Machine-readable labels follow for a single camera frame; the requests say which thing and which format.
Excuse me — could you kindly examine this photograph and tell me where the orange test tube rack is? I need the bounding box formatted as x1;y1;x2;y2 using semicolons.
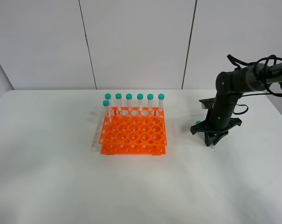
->
98;107;167;155

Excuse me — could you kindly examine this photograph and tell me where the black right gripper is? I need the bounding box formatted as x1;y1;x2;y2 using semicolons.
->
190;118;242;147

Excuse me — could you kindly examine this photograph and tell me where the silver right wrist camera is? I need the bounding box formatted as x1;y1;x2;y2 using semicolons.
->
199;98;214;110

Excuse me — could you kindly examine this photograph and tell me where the black right camera cable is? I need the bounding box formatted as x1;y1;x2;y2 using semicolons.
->
226;54;282;115

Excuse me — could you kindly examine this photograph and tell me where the second row left tube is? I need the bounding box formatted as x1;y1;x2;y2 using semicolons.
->
103;100;111;122

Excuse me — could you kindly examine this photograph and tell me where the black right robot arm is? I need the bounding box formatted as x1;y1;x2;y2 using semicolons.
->
190;55;282;147

